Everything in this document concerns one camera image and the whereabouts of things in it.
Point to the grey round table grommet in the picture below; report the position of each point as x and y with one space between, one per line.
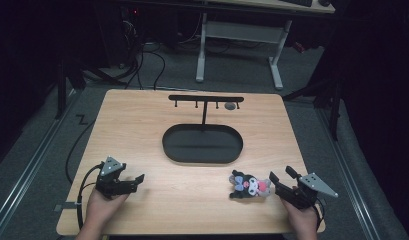
229 106

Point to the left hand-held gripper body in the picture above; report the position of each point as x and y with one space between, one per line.
109 181

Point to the black computer mouse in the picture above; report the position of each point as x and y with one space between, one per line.
324 2

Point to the black hook stand with tray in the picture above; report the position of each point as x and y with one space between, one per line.
202 145

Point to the grey tape strip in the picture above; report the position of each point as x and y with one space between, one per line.
67 206

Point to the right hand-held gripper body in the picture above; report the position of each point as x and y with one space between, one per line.
307 193

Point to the black and pink plush toy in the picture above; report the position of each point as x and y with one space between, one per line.
250 185

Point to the metal floor rail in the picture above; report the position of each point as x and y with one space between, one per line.
28 166
350 176

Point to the black metal stand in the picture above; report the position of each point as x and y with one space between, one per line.
333 106
62 90

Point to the black computer tower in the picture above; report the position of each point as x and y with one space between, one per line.
123 33

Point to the black keyboard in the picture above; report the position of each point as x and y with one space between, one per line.
297 2

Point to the white-legged desk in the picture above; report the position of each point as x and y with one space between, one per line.
242 31

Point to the person's right hand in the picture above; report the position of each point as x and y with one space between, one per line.
303 218

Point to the person's left hand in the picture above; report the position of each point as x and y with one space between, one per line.
100 208

